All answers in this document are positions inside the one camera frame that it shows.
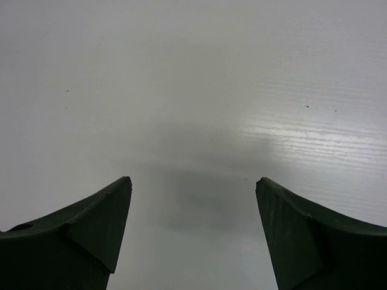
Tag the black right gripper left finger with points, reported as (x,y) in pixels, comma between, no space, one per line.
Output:
(76,247)

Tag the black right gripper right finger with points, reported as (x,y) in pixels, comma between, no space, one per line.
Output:
(313,247)

